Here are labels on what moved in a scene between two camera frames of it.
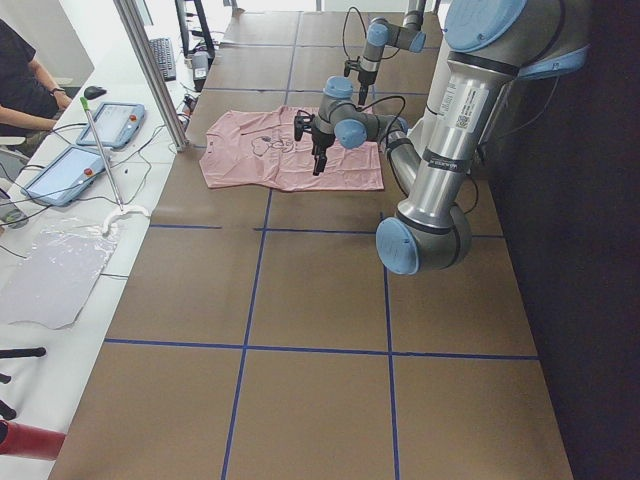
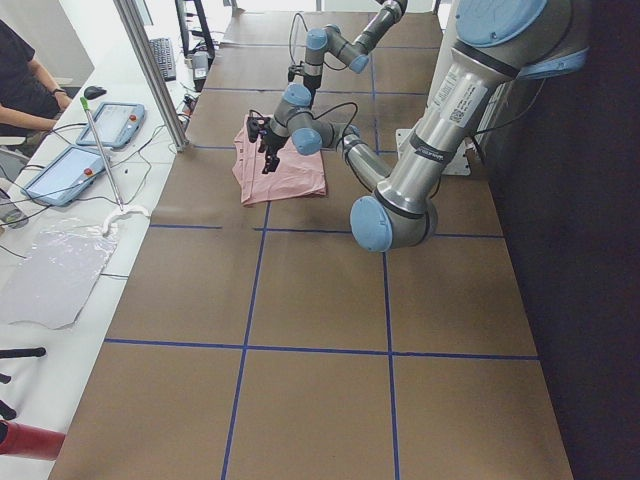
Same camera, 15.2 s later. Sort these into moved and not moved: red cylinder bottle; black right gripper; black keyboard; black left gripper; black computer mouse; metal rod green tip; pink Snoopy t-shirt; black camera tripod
Moved: black right gripper; pink Snoopy t-shirt; black left gripper
Not moved: metal rod green tip; red cylinder bottle; black camera tripod; black computer mouse; black keyboard
